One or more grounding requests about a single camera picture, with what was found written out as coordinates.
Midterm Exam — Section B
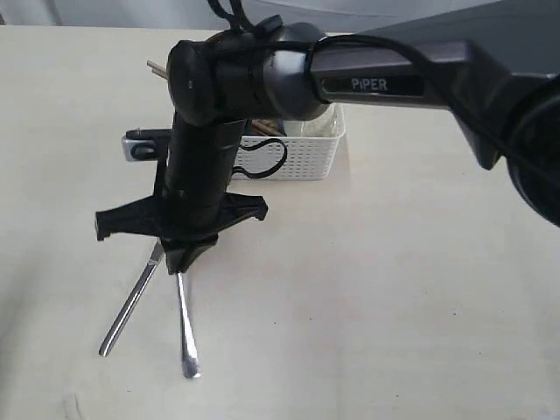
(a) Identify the stainless steel fork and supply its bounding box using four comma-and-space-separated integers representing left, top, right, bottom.
176, 272, 200, 379

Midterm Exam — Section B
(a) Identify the stainless steel table knife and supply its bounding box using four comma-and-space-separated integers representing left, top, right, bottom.
98, 241, 164, 357

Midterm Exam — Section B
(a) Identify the white floral ceramic bowl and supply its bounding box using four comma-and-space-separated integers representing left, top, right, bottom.
301, 104, 336, 137

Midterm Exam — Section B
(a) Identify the brown wooden chopstick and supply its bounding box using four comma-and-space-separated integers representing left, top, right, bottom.
146, 60, 167, 72
150, 67, 168, 81

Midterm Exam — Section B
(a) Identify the brown wooden chopstick upper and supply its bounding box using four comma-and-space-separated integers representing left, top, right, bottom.
146, 60, 167, 72

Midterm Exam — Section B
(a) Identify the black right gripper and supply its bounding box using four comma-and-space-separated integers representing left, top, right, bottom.
95, 116, 268, 274

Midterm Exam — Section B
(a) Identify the brown wooden chopstick lower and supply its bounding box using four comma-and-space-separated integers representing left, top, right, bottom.
150, 67, 168, 81

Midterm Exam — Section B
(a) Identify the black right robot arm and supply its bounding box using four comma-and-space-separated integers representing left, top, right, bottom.
95, 1, 559, 274

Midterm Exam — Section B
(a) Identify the white perforated plastic basket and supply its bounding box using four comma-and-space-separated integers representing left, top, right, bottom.
232, 105, 346, 181

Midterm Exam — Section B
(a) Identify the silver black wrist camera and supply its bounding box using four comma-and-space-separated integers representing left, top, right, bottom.
121, 129, 172, 162

